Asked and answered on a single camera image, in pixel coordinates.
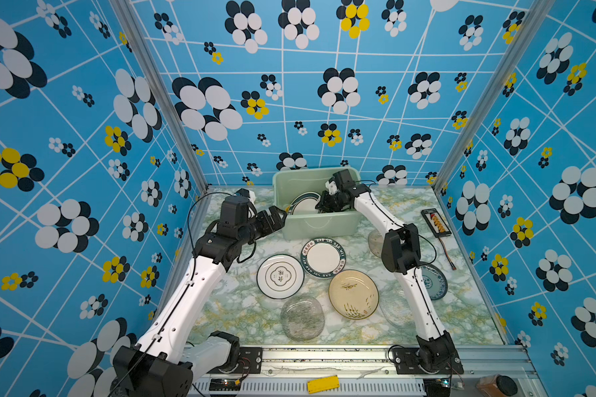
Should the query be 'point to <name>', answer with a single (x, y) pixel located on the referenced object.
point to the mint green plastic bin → (290, 183)
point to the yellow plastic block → (322, 385)
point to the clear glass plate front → (302, 318)
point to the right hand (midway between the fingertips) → (317, 205)
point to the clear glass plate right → (396, 308)
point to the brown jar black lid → (496, 385)
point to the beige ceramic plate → (353, 294)
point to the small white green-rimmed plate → (281, 276)
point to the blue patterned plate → (435, 280)
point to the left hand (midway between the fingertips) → (278, 217)
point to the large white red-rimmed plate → (305, 203)
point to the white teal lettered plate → (323, 258)
